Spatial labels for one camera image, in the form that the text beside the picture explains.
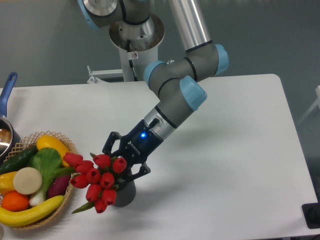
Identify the white frame at right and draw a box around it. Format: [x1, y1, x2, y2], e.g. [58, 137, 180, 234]
[297, 85, 320, 127]

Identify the yellow banana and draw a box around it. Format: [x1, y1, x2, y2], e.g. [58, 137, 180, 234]
[0, 195, 65, 227]

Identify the yellow bell pepper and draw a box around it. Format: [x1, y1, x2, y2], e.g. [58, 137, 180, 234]
[0, 171, 17, 196]

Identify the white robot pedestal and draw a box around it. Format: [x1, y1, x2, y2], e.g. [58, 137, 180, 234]
[87, 13, 165, 84]

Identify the green bok choy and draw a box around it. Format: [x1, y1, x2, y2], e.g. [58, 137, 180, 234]
[28, 147, 62, 207]

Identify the purple eggplant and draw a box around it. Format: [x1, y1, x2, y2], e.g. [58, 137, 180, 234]
[47, 175, 71, 199]

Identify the black device at edge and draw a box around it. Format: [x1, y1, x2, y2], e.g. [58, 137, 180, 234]
[301, 202, 320, 229]

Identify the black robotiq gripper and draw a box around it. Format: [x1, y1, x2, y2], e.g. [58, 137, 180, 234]
[102, 119, 164, 184]

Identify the red tulip bouquet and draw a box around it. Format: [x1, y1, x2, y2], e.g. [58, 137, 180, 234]
[62, 152, 127, 214]

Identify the woven wicker basket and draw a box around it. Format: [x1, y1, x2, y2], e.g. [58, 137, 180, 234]
[4, 130, 77, 230]

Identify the orange fruit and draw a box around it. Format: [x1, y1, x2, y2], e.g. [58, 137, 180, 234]
[1, 191, 29, 212]

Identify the dark grey ribbed vase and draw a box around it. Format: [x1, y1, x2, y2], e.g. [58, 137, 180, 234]
[114, 178, 136, 208]

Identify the blue handled saucepan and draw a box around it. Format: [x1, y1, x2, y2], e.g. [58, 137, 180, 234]
[0, 72, 21, 164]

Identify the green cucumber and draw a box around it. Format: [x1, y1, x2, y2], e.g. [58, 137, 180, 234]
[0, 145, 38, 175]

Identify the round beige disc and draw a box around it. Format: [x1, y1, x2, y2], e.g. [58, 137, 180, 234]
[13, 167, 43, 195]

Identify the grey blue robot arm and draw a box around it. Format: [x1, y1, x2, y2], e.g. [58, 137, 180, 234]
[78, 0, 229, 184]

